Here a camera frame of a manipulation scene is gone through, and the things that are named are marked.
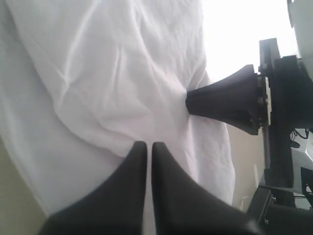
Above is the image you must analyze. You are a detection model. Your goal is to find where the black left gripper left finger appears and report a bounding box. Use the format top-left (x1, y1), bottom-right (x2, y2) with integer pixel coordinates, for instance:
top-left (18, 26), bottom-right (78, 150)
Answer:
top-left (39, 141), bottom-right (147, 235)

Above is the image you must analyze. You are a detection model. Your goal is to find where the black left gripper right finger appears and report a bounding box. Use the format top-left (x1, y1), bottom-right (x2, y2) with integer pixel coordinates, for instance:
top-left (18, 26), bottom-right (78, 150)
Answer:
top-left (151, 142), bottom-right (259, 235)

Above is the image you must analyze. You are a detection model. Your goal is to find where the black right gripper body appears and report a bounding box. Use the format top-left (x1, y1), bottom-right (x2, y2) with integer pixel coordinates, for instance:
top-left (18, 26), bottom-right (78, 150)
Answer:
top-left (259, 38), bottom-right (308, 188)

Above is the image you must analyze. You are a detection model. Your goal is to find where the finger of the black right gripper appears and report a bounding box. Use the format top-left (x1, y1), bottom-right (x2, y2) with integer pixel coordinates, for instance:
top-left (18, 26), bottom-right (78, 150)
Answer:
top-left (185, 65), bottom-right (260, 135)

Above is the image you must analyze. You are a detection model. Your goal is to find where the white t-shirt red print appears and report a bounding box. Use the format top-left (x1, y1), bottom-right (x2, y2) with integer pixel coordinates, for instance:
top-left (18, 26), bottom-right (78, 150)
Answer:
top-left (0, 0), bottom-right (235, 235)

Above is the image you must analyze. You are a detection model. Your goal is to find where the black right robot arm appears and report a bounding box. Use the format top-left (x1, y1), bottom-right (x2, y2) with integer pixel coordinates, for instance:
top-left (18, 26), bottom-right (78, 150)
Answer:
top-left (185, 38), bottom-right (313, 235)

